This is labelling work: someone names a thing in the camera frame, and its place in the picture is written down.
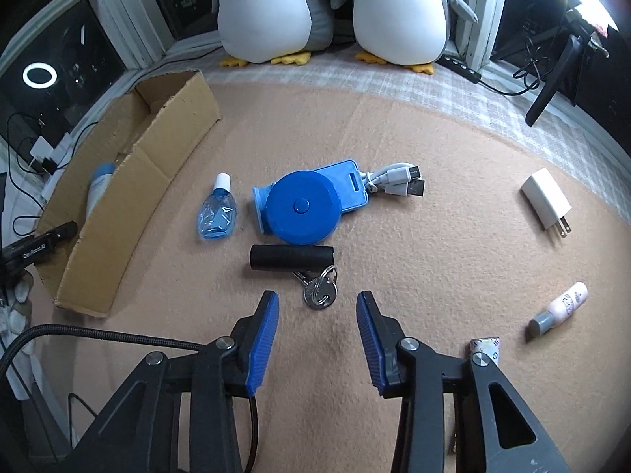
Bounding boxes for beige felt mat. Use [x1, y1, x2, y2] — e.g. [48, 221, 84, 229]
[30, 79, 631, 473]

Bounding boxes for patterned white lighter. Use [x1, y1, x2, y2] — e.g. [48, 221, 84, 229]
[468, 337, 501, 368]

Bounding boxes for person's left hand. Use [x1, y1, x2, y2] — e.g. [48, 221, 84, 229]
[0, 278, 34, 338]

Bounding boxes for round blue tape measure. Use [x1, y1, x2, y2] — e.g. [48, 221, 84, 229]
[265, 171, 341, 246]

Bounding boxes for white sunscreen bottle blue cap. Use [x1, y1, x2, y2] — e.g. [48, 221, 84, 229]
[85, 162, 118, 222]

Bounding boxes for white power strip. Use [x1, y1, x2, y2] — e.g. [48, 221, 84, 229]
[39, 130, 80, 198]

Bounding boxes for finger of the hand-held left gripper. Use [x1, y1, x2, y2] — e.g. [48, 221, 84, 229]
[47, 222, 78, 248]

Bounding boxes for white charger plug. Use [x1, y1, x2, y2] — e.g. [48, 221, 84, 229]
[521, 168, 573, 238]

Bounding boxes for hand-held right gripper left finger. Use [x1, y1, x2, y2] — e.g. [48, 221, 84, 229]
[64, 290, 281, 473]

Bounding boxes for pink bottle grey cap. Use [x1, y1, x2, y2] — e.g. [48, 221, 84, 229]
[528, 281, 590, 340]

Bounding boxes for cardboard box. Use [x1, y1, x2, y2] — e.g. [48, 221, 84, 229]
[37, 70, 222, 318]

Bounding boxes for small penguin plush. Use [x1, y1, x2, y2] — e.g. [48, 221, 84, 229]
[345, 0, 479, 76]

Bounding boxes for black cable remote control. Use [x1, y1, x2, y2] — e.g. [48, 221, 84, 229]
[440, 54, 481, 84]

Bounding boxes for silver keys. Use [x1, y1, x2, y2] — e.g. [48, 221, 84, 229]
[293, 265, 340, 310]

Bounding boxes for black cylinder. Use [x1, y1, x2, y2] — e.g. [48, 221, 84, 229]
[249, 243, 336, 273]

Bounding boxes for white usb cable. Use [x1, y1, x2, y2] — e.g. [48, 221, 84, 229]
[360, 162, 427, 201]

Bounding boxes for large penguin plush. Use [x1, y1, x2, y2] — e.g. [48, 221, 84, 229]
[212, 0, 346, 67]

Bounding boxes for blue phone stand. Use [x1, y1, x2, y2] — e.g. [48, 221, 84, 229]
[252, 159, 370, 232]

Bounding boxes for black stand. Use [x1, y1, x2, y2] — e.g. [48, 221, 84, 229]
[525, 34, 590, 126]

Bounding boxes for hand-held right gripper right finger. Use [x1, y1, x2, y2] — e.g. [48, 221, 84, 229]
[356, 290, 573, 473]

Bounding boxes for blue eye drop bottle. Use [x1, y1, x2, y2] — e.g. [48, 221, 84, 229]
[197, 172, 238, 243]

